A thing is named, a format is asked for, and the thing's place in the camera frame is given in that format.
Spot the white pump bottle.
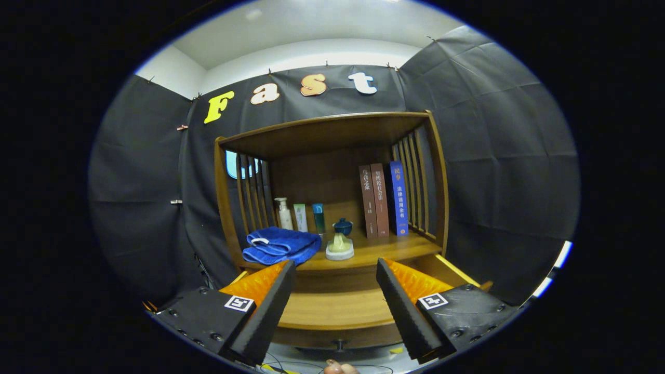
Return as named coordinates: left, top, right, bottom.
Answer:
left=274, top=197, right=294, bottom=231

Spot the reddish brown book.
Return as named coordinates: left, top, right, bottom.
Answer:
left=370, top=163, right=390, bottom=238

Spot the wooden cabinet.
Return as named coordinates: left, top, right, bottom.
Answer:
left=214, top=110, right=450, bottom=273

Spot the black backdrop cloth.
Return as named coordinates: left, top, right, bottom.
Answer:
left=87, top=23, right=580, bottom=307

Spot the blue book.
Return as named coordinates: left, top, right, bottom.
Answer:
left=389, top=161, right=409, bottom=236

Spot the wooden drawer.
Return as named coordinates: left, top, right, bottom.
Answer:
left=229, top=253, right=494, bottom=350

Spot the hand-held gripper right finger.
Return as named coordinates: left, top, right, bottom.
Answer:
left=375, top=258, right=522, bottom=364

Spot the pale green object white base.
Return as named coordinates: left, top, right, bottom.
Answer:
left=325, top=232, right=355, bottom=261

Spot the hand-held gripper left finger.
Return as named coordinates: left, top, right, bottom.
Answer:
left=148, top=260, right=297, bottom=367

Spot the blue towel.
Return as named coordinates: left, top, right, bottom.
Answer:
left=242, top=226, right=322, bottom=266

